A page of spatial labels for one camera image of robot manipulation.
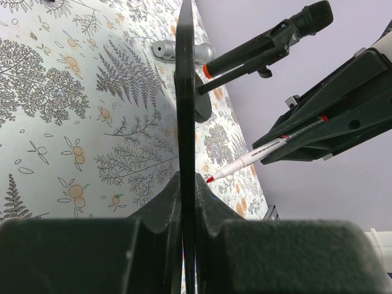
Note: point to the aluminium side frame rail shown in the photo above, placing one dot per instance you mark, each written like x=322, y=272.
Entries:
x=271, y=214

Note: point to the black microphone on stand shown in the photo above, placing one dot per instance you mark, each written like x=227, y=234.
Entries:
x=267, y=48

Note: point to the floral patterned table mat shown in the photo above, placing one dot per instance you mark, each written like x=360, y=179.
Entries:
x=88, y=113

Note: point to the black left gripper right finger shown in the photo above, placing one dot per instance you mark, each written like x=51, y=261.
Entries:
x=235, y=255

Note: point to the black microphone stand base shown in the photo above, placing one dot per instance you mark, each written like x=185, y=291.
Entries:
x=203, y=107

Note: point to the black framed whiteboard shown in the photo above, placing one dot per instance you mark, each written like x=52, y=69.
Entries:
x=185, y=105

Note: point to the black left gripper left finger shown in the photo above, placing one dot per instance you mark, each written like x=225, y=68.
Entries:
x=138, y=254

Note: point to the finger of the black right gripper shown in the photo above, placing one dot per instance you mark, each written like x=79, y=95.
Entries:
x=356, y=99

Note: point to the red white marker pen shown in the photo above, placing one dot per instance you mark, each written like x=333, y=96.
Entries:
x=263, y=151

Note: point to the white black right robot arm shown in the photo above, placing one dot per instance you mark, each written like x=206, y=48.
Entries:
x=382, y=39

